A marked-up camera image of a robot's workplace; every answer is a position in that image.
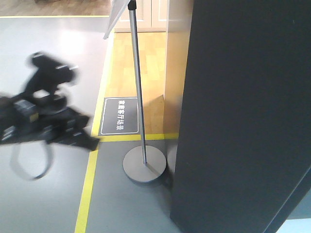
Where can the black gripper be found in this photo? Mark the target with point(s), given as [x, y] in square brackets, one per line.
[49, 119]

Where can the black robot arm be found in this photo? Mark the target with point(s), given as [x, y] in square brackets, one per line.
[49, 75]

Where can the dark grey fridge body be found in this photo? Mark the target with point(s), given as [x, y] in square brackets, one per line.
[244, 151]

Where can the grey floor sign sticker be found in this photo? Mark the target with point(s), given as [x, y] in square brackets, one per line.
[120, 116]

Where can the silver sign stand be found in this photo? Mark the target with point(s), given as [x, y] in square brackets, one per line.
[142, 164]

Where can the white cabinet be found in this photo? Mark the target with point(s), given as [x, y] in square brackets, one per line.
[172, 16]

